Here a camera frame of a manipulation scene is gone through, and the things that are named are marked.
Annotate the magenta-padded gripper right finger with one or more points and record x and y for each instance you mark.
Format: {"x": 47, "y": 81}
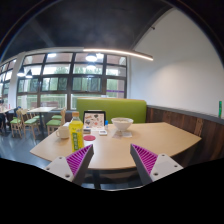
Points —
{"x": 146, "y": 159}

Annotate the light wooden dining table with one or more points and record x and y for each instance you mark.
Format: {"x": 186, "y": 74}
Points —
{"x": 41, "y": 109}

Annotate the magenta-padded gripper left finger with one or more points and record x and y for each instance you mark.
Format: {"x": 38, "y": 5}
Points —
{"x": 77, "y": 159}

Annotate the cream ceramic mug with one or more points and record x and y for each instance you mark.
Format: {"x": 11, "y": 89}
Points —
{"x": 63, "y": 132}

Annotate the small white receipt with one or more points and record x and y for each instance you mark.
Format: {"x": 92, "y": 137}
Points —
{"x": 125, "y": 134}

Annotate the white bowl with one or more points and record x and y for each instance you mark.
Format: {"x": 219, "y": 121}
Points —
{"x": 122, "y": 124}

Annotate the green bottle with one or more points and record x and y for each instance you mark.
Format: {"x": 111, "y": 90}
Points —
{"x": 220, "y": 109}

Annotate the small dark grey box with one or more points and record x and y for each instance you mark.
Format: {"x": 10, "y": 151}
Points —
{"x": 87, "y": 131}

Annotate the yellow drink bottle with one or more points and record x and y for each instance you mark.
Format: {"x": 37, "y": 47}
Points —
{"x": 76, "y": 133}

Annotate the black pendant lamps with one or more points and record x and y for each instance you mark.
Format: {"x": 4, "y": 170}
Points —
{"x": 91, "y": 57}

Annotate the wooden chairs with green cushions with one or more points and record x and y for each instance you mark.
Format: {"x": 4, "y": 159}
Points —
{"x": 53, "y": 122}

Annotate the flat round red coaster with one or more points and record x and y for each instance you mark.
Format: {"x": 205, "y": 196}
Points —
{"x": 89, "y": 137}

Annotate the black-framed tablet stand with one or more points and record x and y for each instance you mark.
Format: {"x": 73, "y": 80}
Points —
{"x": 94, "y": 120}

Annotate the green booth backrest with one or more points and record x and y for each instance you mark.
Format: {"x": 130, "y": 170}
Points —
{"x": 113, "y": 108}

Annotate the long linear ceiling lamp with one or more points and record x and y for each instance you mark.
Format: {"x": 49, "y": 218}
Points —
{"x": 120, "y": 52}

